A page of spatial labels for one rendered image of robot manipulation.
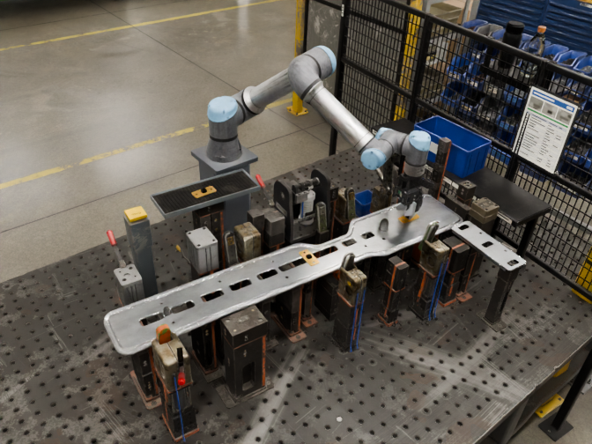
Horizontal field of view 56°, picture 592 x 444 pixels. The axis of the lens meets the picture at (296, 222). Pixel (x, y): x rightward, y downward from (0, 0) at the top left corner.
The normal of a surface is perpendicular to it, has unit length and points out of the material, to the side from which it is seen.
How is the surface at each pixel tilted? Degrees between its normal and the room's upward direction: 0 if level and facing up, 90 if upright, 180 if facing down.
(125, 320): 0
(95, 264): 0
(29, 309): 0
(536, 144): 90
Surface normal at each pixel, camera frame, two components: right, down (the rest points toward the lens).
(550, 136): -0.84, 0.29
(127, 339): 0.04, -0.80
